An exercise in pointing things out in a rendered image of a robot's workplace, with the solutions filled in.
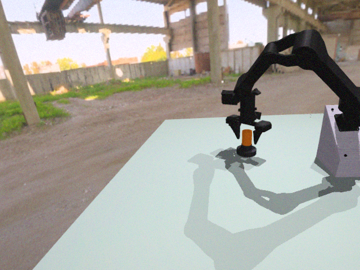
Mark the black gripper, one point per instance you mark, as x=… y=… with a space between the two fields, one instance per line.
x=247 y=116

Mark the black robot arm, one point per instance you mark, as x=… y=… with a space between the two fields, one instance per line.
x=309 y=52

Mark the dark grey round pedestal with short shaft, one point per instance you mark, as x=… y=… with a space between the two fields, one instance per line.
x=246 y=151

